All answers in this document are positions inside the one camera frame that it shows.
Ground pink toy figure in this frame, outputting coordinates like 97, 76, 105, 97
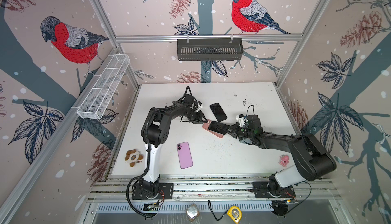
279, 154, 290, 168

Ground yellow tape measure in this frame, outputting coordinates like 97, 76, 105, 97
227, 206, 242, 224

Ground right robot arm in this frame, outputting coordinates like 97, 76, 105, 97
222, 115, 337, 198

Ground black cable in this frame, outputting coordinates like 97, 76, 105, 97
207, 200, 228, 222

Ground white mesh tray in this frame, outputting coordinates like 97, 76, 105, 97
77, 54, 130, 120

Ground black screen phone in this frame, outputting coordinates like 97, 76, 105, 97
208, 121, 229, 135

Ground brown sunglasses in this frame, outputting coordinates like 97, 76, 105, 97
124, 149, 144, 168

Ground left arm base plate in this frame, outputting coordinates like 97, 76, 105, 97
131, 183, 174, 200

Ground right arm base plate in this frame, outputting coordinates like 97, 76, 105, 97
250, 181, 296, 199

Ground black wire basket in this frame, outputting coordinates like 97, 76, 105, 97
177, 38, 243, 61

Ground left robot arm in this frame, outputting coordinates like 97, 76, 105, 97
126, 86, 207, 201

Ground silver round object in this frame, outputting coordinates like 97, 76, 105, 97
186, 204, 200, 222

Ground purple phone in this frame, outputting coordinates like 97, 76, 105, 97
177, 142, 193, 169

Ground salmon pink phone case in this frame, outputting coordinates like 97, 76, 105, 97
202, 119, 225, 139

